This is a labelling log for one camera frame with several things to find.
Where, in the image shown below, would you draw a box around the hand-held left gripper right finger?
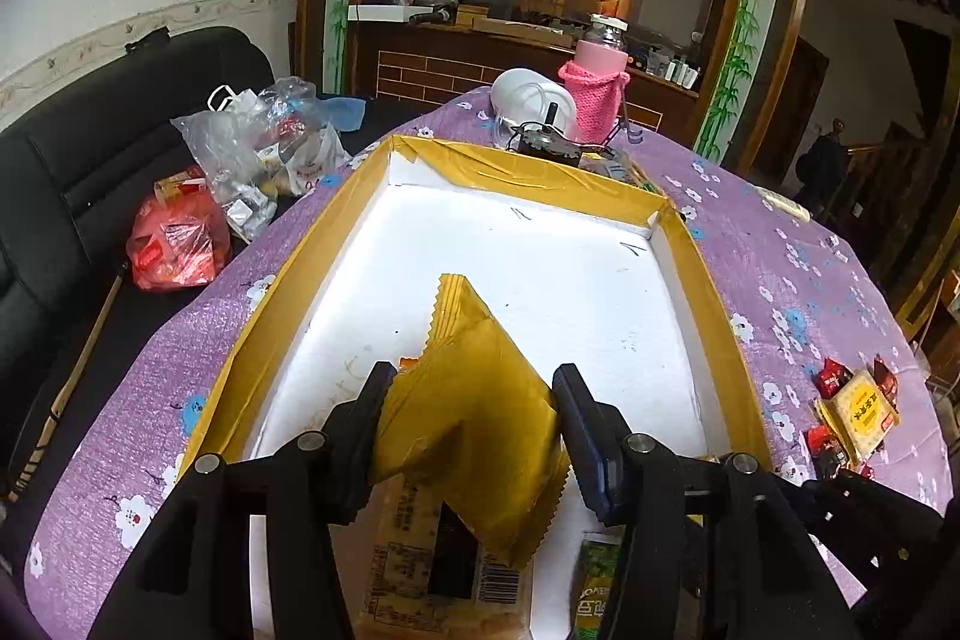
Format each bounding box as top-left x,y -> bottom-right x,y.
551,364 -> 872,640

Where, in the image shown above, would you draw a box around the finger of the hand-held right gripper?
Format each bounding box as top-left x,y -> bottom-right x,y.
780,467 -> 950,612

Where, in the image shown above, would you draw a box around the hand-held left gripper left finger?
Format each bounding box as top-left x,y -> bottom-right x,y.
88,361 -> 398,640

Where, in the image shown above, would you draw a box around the dark red candy packet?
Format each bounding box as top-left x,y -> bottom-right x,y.
806,426 -> 852,468

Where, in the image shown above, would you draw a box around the gold foil snack packet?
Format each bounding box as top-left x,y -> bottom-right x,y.
371,272 -> 575,570

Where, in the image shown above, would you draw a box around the bright red candy packet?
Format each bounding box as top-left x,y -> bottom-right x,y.
816,359 -> 851,399

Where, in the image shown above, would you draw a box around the white foam box yellow tape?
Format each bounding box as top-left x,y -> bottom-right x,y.
174,134 -> 770,640

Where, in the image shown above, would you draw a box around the green snack packet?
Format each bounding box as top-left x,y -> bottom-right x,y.
570,531 -> 623,640

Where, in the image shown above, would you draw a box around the beige cracker packet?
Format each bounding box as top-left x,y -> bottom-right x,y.
352,475 -> 535,640

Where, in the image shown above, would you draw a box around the red and brown candy packet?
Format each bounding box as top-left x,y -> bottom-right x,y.
872,355 -> 899,401

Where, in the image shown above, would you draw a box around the purple floral tablecloth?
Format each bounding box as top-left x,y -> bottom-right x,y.
22,81 -> 953,640

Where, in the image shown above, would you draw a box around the red plastic bag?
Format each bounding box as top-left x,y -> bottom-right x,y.
126,171 -> 233,290

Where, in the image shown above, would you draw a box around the wooden stick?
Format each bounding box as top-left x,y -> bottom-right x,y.
7,261 -> 130,502

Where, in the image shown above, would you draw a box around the clear plastic bag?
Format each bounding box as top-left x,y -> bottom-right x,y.
171,76 -> 353,244

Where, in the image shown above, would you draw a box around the small black device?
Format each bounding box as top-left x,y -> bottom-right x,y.
510,104 -> 586,163

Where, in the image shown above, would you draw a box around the long white packet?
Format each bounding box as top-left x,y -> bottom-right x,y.
756,186 -> 811,220

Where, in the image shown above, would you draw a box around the white plastic bag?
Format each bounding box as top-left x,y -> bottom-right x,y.
208,83 -> 263,120

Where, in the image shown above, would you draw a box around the wooden stair railing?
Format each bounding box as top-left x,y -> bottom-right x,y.
844,119 -> 946,266

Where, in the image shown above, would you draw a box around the white round container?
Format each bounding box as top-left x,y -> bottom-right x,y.
489,68 -> 578,142

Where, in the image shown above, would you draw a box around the pink knitted-sleeve bottle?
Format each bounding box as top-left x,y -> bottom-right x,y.
559,14 -> 631,146

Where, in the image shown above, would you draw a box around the black leather sofa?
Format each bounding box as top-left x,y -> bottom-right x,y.
0,26 -> 353,536

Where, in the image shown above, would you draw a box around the row of small white bottles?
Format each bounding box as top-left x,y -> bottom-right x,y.
660,51 -> 703,88

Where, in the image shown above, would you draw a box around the bamboo painted window frame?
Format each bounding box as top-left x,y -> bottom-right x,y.
296,0 -> 818,176

